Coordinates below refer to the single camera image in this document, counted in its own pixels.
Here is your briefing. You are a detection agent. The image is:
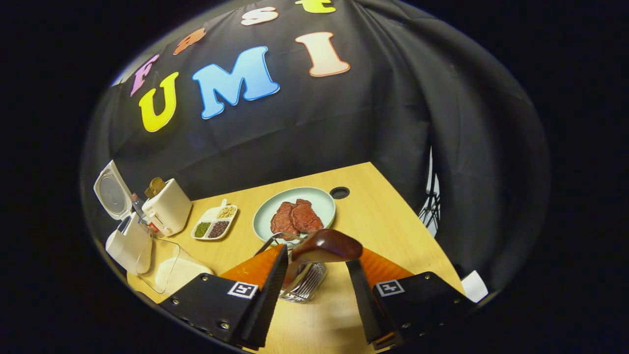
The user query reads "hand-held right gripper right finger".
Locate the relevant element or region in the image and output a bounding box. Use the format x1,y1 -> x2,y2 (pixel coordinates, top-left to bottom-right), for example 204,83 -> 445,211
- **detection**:
345,248 -> 475,350

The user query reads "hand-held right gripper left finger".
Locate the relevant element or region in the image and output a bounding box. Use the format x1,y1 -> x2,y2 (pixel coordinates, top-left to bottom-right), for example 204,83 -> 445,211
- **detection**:
160,244 -> 290,351

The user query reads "metal wire chopstick holder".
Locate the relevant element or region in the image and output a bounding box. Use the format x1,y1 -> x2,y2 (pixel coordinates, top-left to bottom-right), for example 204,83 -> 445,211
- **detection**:
256,232 -> 328,303

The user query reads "brown wooden spoon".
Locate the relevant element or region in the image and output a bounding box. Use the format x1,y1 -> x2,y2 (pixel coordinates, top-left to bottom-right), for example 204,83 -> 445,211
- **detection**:
286,229 -> 363,283

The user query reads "clear box of white rice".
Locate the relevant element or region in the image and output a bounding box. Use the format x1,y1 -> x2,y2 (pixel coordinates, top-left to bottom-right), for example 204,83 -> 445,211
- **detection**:
138,238 -> 214,295

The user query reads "white rice cooker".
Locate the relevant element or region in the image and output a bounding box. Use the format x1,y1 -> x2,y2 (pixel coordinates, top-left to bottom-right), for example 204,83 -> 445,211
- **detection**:
93,160 -> 154,275

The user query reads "red meat steak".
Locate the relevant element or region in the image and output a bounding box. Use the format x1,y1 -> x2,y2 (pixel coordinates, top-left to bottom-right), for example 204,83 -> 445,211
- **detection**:
270,202 -> 300,240
291,199 -> 324,234

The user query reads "white divided grain dish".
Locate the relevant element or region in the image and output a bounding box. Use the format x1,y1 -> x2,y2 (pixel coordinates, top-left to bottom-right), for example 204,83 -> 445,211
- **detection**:
191,199 -> 239,241

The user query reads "white paper sheet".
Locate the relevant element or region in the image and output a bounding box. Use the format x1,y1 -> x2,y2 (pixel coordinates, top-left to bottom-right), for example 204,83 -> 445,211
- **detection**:
461,270 -> 488,303

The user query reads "black tripod stand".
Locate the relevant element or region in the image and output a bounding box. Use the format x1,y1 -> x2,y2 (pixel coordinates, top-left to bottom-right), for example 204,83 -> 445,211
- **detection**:
419,147 -> 440,237

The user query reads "pale green plate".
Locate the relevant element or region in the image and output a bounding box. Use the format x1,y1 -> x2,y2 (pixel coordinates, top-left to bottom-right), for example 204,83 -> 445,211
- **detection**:
253,187 -> 337,245

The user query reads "white toaster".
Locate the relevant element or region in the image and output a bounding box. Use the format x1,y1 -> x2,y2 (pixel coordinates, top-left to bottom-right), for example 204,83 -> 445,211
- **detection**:
142,178 -> 193,237

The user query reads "small clear plastic bottle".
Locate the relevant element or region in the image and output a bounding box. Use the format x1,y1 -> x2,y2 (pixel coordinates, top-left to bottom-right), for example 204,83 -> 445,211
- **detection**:
132,194 -> 160,234

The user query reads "black backdrop cloth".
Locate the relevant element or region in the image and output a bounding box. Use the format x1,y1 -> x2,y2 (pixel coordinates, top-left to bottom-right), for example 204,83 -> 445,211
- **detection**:
81,0 -> 551,295

